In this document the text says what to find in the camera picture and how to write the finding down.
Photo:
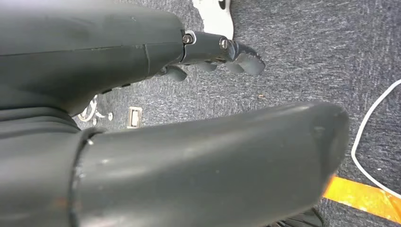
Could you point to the white flat plate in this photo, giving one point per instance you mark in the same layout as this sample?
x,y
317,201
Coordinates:
x,y
213,18

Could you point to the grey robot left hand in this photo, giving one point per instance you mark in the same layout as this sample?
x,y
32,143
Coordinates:
x,y
188,175

